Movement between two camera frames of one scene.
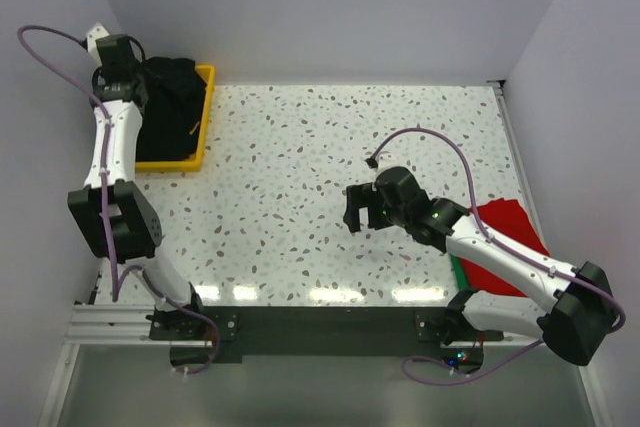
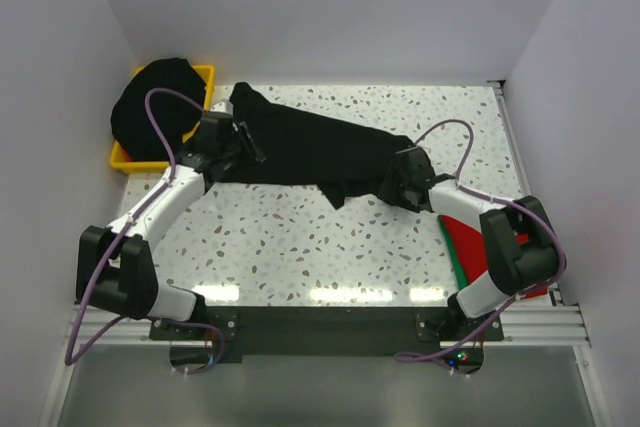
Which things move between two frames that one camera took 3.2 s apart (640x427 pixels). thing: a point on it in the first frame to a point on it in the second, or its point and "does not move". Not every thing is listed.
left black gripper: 115,57 to 248,142
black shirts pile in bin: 173,110 does not move
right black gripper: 360,205 to 400,183
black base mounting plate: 317,330 does not move
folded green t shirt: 459,274 does not move
